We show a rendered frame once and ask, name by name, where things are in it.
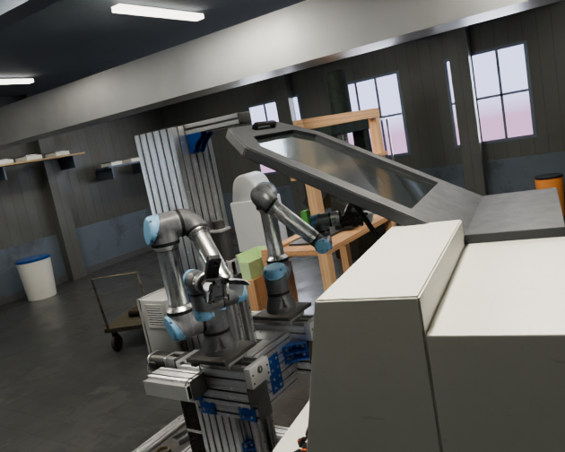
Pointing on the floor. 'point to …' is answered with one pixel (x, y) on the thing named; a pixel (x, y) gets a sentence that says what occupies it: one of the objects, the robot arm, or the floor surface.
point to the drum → (551, 185)
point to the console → (381, 344)
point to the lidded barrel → (37, 276)
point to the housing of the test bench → (511, 333)
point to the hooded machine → (240, 208)
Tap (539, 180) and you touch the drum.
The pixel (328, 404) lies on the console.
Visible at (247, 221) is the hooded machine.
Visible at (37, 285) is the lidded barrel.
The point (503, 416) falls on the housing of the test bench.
